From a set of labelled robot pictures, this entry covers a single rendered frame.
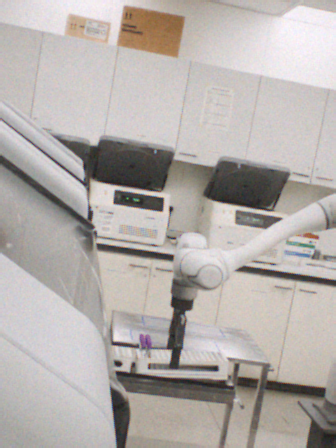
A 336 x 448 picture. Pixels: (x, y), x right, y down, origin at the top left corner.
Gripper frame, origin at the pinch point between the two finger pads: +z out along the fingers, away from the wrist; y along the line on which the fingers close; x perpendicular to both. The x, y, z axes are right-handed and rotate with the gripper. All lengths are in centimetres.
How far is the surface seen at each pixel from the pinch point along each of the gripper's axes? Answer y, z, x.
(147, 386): -6.8, 8.6, 7.5
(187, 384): -6.0, 6.6, -5.4
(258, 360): 25.6, 5.0, -37.7
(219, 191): 276, -46, -67
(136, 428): 141, 87, -15
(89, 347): -185, -57, 39
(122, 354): -2.9, 0.5, 16.7
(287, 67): 292, -147, -104
